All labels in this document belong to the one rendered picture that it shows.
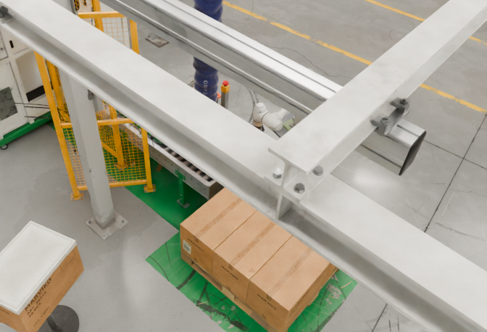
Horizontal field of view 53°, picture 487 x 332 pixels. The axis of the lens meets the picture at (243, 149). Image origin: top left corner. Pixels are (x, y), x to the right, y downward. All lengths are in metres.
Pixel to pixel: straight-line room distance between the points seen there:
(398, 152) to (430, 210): 4.35
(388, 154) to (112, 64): 0.80
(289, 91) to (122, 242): 3.69
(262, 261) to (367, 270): 3.04
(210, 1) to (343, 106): 2.71
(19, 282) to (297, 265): 2.10
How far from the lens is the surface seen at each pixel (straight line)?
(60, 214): 5.26
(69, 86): 3.77
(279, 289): 4.03
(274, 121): 3.92
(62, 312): 4.62
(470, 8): 1.75
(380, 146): 1.35
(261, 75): 1.48
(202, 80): 4.20
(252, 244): 4.22
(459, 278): 1.06
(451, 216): 5.73
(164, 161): 4.89
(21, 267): 3.73
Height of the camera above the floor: 4.03
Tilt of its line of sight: 45 degrees down
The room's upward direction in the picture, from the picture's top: 6 degrees clockwise
